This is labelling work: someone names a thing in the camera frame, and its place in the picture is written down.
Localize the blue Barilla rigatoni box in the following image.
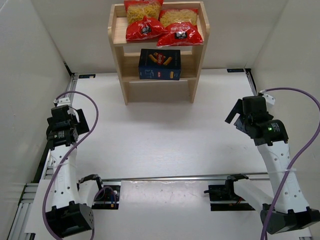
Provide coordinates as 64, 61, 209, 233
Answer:
138, 48, 182, 81

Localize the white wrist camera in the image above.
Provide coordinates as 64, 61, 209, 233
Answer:
257, 90, 276, 111
53, 97, 72, 107

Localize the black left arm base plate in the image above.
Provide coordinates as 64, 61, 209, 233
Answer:
92, 179, 121, 210

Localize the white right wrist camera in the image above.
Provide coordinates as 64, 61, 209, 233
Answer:
257, 90, 276, 111

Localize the wooden three-tier shelf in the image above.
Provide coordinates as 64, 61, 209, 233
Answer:
107, 0, 210, 104

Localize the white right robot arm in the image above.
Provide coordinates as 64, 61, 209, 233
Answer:
225, 95, 320, 235

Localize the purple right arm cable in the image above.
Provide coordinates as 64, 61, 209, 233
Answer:
259, 87, 320, 240

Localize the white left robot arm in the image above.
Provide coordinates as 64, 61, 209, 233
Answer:
44, 104, 103, 240

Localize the red fusilli pasta bag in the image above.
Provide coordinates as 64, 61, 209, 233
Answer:
124, 0, 168, 42
157, 8, 203, 48

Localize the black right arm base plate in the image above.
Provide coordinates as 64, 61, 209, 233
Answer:
203, 184, 255, 212

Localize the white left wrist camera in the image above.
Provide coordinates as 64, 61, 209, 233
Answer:
53, 97, 72, 107

